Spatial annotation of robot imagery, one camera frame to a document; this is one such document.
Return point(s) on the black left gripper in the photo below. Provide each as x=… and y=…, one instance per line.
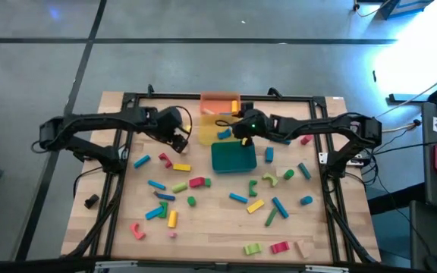
x=170, y=119

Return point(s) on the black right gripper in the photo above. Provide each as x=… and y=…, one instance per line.
x=252, y=125

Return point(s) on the yellow bar block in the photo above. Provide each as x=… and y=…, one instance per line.
x=244, y=142
x=181, y=167
x=255, y=206

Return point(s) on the yellow arch block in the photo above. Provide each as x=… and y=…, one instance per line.
x=188, y=128

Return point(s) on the red arch block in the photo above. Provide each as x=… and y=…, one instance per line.
x=165, y=160
x=197, y=182

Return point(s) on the yellow cylinder block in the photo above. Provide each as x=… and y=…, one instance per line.
x=172, y=218
x=234, y=106

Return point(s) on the coral bar block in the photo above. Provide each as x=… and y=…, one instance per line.
x=208, y=111

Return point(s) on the light green cylinder block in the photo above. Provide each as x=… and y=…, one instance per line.
x=179, y=187

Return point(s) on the light green arch block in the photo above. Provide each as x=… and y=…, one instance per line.
x=270, y=179

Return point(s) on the red cylinder block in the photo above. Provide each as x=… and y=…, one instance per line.
x=306, y=139

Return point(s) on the green bar block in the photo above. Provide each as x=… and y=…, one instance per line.
x=271, y=216

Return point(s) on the blue cylinder block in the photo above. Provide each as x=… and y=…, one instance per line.
x=306, y=200

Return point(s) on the pink block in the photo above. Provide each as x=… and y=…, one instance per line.
x=172, y=235

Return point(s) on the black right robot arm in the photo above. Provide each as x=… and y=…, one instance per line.
x=328, y=127

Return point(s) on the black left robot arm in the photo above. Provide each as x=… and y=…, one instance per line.
x=89, y=121

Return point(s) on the blue plastic bin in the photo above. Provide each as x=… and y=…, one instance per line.
x=233, y=159

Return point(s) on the translucent yellow plastic bin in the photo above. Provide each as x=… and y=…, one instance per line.
x=207, y=134

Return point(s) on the translucent orange plastic bin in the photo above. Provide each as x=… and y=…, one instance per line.
x=218, y=100

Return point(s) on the teal bar block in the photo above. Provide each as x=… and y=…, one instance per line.
x=304, y=171

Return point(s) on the coral arch block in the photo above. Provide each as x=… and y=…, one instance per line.
x=137, y=231

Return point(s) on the small black box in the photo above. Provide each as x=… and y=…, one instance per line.
x=91, y=201

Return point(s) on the black side table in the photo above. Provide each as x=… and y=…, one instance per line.
x=431, y=189

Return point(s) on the blue box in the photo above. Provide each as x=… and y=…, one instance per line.
x=404, y=5

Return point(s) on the black frame clamp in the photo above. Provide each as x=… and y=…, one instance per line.
x=274, y=91
x=150, y=90

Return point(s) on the silver aluminium bracket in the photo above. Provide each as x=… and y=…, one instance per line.
x=326, y=268
x=116, y=264

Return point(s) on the black rail stand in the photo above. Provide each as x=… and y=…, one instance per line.
x=423, y=98

